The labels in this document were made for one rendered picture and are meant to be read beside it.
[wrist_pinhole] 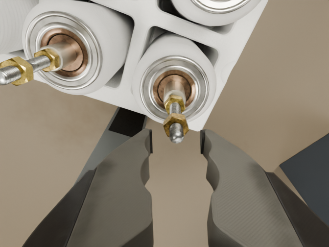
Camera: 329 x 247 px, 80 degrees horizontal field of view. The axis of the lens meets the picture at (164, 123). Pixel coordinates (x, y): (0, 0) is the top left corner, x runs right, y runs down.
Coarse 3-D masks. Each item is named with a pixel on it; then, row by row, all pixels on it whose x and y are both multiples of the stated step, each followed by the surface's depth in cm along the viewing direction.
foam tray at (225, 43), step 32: (96, 0) 24; (128, 0) 24; (160, 0) 31; (160, 32) 35; (192, 32) 25; (224, 32) 27; (128, 64) 27; (224, 64) 27; (96, 96) 30; (128, 96) 30; (192, 128) 32
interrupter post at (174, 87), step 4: (168, 84) 21; (172, 84) 20; (176, 84) 20; (180, 84) 21; (164, 88) 21; (168, 88) 20; (172, 88) 19; (176, 88) 19; (180, 88) 20; (164, 92) 20; (168, 92) 19; (172, 92) 19; (176, 92) 19; (180, 92) 19; (184, 92) 20; (164, 96) 19; (168, 96) 19; (180, 96) 19; (184, 96) 19; (164, 100) 19; (184, 100) 19
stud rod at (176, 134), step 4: (172, 104) 17; (176, 104) 17; (172, 108) 17; (176, 108) 16; (180, 108) 17; (172, 112) 16; (176, 112) 16; (180, 112) 16; (172, 124) 14; (176, 124) 14; (180, 124) 14; (172, 128) 14; (176, 128) 14; (180, 128) 14; (172, 132) 13; (176, 132) 13; (180, 132) 13; (172, 136) 13; (176, 136) 13; (180, 136) 13; (172, 140) 13; (176, 140) 13; (180, 140) 13
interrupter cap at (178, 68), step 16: (160, 64) 20; (176, 64) 20; (192, 64) 20; (144, 80) 21; (160, 80) 21; (176, 80) 21; (192, 80) 21; (208, 80) 21; (144, 96) 22; (160, 96) 22; (192, 96) 22; (208, 96) 22; (160, 112) 23; (192, 112) 23
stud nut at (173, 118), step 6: (174, 114) 15; (180, 114) 15; (168, 120) 14; (174, 120) 14; (180, 120) 14; (186, 120) 15; (168, 126) 14; (186, 126) 14; (168, 132) 15; (186, 132) 15
